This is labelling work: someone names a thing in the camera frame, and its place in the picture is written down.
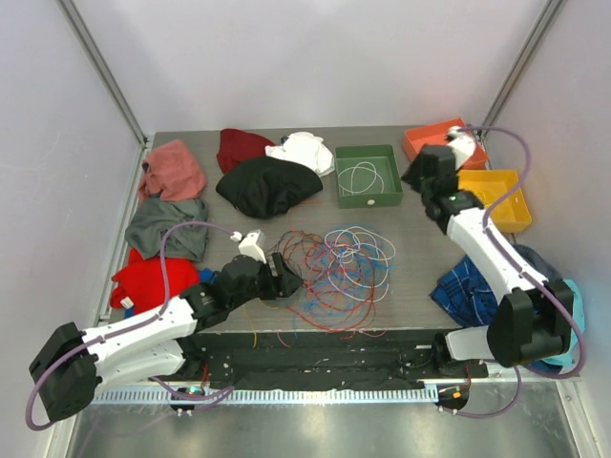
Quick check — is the white cloth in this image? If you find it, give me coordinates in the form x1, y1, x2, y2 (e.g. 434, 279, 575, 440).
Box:
264, 132, 335, 177

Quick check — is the bright red cloth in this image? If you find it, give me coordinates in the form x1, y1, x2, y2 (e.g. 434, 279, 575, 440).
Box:
110, 248, 200, 314

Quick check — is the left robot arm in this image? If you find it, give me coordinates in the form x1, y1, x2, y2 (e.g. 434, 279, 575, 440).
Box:
26, 253, 303, 431

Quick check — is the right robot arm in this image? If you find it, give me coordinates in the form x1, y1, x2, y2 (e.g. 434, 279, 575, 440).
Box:
402, 145, 577, 377

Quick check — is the left aluminium frame post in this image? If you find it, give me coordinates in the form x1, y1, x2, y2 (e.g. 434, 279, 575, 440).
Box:
53, 0, 150, 147

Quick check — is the pink cloth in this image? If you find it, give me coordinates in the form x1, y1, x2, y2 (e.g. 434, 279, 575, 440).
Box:
137, 139, 207, 202

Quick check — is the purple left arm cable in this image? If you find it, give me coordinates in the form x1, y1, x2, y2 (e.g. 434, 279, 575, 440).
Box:
26, 221, 240, 431

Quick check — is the aluminium frame post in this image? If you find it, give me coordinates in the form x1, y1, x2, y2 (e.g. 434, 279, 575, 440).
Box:
53, 0, 150, 147
483, 0, 567, 125

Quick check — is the grey coiled cable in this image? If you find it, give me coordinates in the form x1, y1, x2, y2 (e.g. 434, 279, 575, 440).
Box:
271, 285, 304, 309

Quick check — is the grey-blue cloth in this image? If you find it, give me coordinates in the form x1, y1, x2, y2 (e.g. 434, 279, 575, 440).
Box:
513, 244, 563, 282

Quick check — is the blue plaid shirt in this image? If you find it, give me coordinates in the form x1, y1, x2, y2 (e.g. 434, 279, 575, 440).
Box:
430, 256, 498, 327

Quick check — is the dark red cloth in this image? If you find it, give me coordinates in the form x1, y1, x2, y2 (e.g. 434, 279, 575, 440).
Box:
217, 128, 275, 175

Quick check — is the yellow plastic bin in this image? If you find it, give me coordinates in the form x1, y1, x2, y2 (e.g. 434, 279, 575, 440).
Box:
458, 170, 532, 234

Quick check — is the turquoise cloth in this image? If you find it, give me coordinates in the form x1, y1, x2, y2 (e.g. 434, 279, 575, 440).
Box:
525, 279, 585, 380

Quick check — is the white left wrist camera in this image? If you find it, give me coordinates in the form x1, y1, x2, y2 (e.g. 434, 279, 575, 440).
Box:
230, 229, 266, 263

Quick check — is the black cloth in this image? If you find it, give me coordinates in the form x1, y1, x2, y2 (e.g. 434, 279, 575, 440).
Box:
216, 156, 324, 219

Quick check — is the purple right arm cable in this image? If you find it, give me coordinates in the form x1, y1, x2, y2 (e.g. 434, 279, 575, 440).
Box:
457, 125, 588, 378

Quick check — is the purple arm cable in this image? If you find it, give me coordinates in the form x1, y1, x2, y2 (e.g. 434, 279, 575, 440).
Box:
457, 125, 588, 378
26, 221, 240, 431

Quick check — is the white slotted cable duct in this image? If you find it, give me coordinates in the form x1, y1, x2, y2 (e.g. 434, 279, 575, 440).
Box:
92, 385, 438, 406

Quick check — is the grey cloth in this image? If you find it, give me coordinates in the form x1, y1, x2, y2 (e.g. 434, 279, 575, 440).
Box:
125, 198, 208, 262

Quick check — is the right aluminium frame post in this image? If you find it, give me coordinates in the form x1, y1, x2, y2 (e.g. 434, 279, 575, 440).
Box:
483, 0, 567, 125

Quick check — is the green plastic bin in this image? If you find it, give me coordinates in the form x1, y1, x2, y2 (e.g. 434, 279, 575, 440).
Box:
335, 144, 403, 209

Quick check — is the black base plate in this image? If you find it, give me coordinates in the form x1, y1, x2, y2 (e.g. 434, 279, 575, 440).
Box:
163, 330, 489, 391

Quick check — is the orange plastic bin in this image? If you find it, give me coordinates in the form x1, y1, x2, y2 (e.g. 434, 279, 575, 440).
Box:
403, 117, 488, 170

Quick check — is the blue cable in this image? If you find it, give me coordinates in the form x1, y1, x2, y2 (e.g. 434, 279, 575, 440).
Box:
290, 219, 398, 335

